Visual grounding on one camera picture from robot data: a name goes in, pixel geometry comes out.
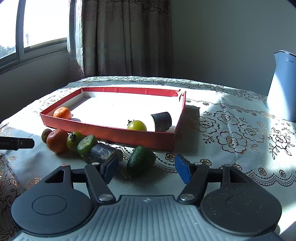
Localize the light blue electric kettle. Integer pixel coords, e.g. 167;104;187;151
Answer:
266;50;296;122

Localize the small orange tangerine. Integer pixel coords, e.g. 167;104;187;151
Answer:
53;106;72;120

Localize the dark green avocado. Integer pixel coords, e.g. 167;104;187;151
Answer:
126;146;156;178

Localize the red shallow cardboard box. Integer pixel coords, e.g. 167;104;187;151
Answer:
40;86;186;151

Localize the white floral lace tablecloth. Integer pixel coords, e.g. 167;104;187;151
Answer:
1;76;295;240

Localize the large green tomato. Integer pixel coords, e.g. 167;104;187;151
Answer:
127;120;147;132

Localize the brown longan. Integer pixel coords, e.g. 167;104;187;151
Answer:
41;128;52;144

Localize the beige patterned curtain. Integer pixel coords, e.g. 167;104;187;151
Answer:
67;0;173;78

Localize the window with grey frame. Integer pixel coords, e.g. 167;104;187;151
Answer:
1;0;75;72

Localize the small green tomato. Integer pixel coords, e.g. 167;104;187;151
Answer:
66;132;85;152

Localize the cut green cucumber piece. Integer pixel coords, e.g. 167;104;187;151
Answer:
77;135;97;163

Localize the large orange tangerine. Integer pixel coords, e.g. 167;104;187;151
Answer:
47;129;68;153

